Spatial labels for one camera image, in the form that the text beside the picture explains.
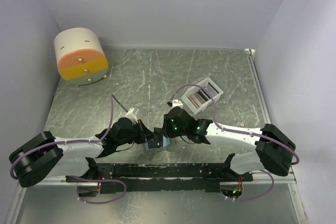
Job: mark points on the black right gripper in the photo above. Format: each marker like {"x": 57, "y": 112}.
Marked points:
{"x": 166, "y": 128}

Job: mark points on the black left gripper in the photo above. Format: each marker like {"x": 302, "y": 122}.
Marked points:
{"x": 146, "y": 133}

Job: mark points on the black credit card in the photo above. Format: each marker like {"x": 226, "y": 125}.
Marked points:
{"x": 157, "y": 140}

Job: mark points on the blue silver card holder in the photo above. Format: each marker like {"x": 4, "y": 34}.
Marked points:
{"x": 166, "y": 142}

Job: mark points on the white card tray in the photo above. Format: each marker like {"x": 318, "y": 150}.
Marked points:
{"x": 198, "y": 98}

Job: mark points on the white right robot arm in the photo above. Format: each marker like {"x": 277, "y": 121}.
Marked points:
{"x": 266, "y": 148}

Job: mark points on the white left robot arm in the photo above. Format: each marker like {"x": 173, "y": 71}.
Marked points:
{"x": 47, "y": 156}

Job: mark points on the round drawer cabinet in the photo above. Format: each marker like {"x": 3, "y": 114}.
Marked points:
{"x": 80, "y": 57}

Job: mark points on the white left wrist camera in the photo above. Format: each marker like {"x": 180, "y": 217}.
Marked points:
{"x": 132, "y": 114}

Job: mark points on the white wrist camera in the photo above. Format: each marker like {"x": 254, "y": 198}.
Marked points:
{"x": 175, "y": 103}
{"x": 132, "y": 114}

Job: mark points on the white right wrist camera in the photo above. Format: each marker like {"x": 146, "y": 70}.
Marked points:
{"x": 175, "y": 103}

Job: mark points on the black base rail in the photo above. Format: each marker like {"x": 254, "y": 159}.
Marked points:
{"x": 158, "y": 177}

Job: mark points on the aluminium frame rail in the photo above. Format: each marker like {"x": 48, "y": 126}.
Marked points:
{"x": 250, "y": 55}

